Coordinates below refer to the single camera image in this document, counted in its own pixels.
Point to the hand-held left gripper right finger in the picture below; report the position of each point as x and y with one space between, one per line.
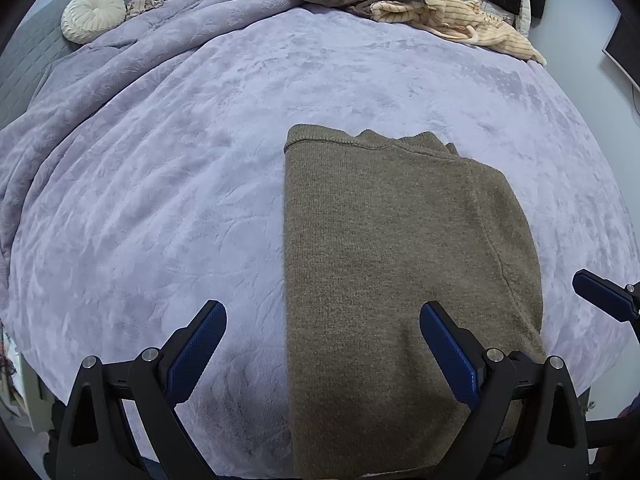
450 355

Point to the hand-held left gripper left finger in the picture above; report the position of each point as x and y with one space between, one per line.
197 355

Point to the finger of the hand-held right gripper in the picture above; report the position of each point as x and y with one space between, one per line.
602 295

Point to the olive brown knit sweater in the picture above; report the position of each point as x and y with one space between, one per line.
390 260

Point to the purple plush blanket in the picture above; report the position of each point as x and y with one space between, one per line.
150 185

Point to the black television screen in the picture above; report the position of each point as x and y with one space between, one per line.
627 50

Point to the cream striped garment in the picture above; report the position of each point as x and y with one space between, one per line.
475 25

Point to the grey quilted headboard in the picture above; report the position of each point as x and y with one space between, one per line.
30 55

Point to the small beige crumpled cloth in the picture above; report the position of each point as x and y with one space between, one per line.
142 7

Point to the round white pleated pillow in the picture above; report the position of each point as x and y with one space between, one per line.
92 15

